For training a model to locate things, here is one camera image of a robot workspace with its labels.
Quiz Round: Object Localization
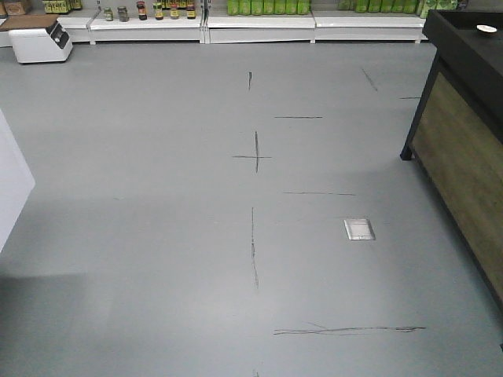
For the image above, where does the metal floor socket cover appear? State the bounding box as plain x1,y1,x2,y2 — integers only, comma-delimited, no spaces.
343,218,376,240

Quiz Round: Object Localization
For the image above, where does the red-lid sauce jar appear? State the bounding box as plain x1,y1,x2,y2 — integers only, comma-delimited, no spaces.
136,1,148,20

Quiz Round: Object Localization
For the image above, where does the black wooden display table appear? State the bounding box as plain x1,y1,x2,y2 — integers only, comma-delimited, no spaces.
399,8,503,315

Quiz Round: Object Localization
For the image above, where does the grey-lid glass jar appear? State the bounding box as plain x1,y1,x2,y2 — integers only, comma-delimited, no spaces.
117,6,130,22

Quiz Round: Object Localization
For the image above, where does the green-lid glass jar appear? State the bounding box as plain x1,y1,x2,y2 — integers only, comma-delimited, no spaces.
103,7,114,21

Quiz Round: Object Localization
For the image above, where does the white store shelf unit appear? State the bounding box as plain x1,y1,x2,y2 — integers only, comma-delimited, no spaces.
0,0,431,48

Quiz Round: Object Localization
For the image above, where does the white box appliance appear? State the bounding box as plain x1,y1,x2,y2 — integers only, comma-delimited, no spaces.
8,20,73,64

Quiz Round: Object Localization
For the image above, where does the small white dish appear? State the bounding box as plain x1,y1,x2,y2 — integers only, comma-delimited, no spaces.
476,24,497,35

